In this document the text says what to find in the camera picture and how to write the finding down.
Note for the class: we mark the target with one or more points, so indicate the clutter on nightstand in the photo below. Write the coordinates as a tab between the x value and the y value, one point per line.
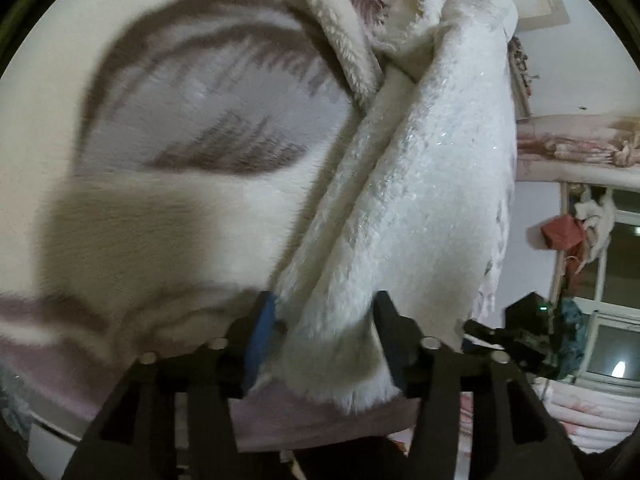
521	83

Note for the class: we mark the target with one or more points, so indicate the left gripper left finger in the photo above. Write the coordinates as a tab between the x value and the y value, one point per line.
134	434

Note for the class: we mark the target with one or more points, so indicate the pink floral curtain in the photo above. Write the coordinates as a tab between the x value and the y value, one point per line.
600	149

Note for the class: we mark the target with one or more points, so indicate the white plush garment on sill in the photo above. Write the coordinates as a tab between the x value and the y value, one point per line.
598	215

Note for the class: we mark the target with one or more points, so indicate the pink folded bedding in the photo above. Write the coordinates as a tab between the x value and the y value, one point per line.
594	420

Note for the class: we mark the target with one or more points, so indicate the floral plush bed blanket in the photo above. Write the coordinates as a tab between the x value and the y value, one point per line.
161	160

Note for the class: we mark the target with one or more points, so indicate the blue garment on sill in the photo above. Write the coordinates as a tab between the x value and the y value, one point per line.
571	329

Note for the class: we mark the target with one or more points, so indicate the white knit cardigan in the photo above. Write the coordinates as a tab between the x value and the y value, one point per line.
418	204

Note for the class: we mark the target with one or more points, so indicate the red garment on sill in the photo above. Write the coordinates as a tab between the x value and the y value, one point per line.
566	234

